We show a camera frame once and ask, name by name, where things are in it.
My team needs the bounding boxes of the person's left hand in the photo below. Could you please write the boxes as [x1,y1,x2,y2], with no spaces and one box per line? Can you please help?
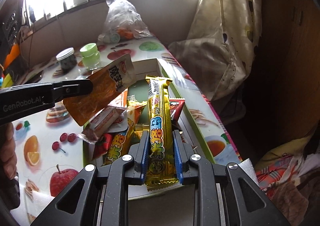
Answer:
[0,122,18,174]

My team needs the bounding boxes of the orange container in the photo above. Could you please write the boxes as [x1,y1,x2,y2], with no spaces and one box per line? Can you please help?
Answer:
[4,43,21,69]

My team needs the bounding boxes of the brown wooden cabinet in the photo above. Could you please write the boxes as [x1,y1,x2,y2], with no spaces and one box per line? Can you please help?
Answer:
[257,0,320,146]

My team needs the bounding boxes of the red snack packet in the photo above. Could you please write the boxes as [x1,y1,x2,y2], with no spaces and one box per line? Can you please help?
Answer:
[93,133,112,161]
[169,98,186,123]

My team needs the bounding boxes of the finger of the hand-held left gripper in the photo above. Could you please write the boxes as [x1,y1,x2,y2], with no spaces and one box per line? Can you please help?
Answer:
[53,79,94,103]

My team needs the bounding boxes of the printed fruit tablecloth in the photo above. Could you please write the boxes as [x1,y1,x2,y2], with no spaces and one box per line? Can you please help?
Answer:
[10,36,243,226]

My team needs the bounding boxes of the small orange object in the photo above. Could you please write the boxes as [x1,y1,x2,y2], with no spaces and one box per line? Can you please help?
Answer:
[117,28,133,39]

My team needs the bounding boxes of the green lid glass jar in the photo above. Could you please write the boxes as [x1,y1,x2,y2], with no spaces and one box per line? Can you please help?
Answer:
[80,43,100,70]

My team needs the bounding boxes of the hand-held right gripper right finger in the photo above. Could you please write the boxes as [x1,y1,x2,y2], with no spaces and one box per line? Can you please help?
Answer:
[173,130,292,226]

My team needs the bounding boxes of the colourful plaid cloth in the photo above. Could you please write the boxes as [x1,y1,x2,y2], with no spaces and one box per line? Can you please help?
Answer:
[255,136,320,216]

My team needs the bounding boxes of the orange white snack pouch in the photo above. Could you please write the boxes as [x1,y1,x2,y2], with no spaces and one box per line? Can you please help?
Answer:
[62,53,137,127]

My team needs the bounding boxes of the clear plastic bag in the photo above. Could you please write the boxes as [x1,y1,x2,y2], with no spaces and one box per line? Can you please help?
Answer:
[97,0,153,44]

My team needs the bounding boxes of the white red wafer packet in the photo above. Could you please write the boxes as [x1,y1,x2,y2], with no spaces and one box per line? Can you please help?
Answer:
[77,105,128,144]

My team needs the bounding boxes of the long gold snack bar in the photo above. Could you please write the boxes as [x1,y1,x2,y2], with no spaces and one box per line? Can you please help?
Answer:
[104,99,148,166]
[145,75,181,191]

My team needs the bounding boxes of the cream floral curtain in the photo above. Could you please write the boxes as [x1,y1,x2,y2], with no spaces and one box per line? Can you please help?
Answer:
[169,0,263,126]

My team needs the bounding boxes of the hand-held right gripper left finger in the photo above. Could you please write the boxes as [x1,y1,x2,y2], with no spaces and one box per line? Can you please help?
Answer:
[30,131,150,226]

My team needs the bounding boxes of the clear jar dark contents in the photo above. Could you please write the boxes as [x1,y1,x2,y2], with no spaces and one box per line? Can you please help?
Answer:
[56,48,77,72]

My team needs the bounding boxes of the green cardboard box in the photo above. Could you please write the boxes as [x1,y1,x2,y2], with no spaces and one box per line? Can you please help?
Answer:
[82,58,216,200]

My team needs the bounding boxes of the large white foam sheet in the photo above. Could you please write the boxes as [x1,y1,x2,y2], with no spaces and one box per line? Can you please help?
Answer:
[25,158,257,219]

